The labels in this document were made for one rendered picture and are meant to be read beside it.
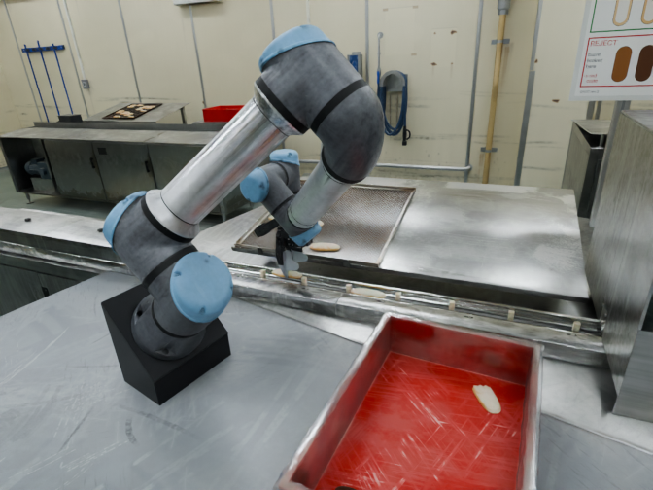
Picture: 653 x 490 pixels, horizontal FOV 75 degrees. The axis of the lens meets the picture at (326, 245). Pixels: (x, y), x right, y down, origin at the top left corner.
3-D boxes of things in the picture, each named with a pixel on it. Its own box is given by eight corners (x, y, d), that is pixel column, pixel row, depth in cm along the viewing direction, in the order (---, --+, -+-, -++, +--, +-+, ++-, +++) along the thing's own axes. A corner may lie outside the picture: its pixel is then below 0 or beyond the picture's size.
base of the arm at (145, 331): (157, 374, 85) (173, 360, 78) (116, 313, 86) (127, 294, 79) (216, 335, 96) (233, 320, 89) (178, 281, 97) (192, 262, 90)
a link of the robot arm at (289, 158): (260, 154, 108) (279, 147, 115) (265, 194, 113) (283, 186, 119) (287, 156, 105) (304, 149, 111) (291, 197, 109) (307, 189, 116)
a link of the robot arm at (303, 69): (133, 297, 76) (366, 77, 62) (80, 233, 76) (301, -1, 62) (171, 282, 87) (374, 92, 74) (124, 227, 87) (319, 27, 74)
